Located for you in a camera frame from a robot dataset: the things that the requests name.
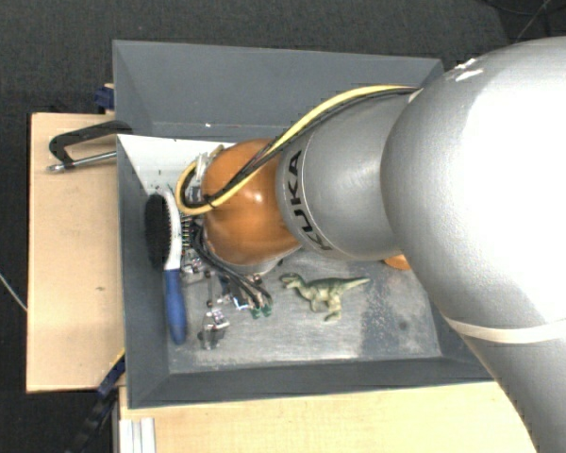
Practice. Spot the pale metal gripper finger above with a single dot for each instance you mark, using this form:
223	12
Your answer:
192	266
213	327

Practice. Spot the grey metal bin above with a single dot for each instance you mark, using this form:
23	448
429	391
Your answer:
273	342

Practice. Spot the green toy dinosaur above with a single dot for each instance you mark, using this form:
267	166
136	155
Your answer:
324	290

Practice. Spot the pale wood flat board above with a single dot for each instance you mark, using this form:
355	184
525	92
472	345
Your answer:
71	262

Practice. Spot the orange round thing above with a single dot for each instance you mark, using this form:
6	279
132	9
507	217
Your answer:
398	262

